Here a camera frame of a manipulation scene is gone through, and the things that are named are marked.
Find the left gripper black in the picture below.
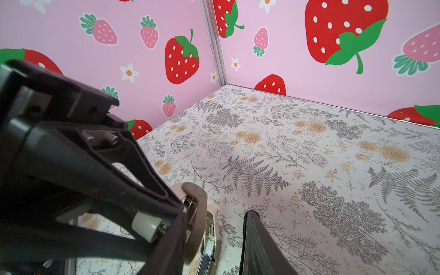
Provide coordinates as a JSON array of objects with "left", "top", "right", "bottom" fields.
[{"left": 1, "top": 60, "right": 180, "bottom": 275}]

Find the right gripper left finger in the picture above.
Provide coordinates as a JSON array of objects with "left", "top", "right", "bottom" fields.
[{"left": 137, "top": 202, "right": 188, "bottom": 275}]

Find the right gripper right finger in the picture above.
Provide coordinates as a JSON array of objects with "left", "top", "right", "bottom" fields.
[{"left": 239, "top": 210, "right": 297, "bottom": 275}]

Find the beige mini stapler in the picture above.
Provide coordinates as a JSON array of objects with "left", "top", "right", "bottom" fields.
[{"left": 171, "top": 182, "right": 222, "bottom": 275}]

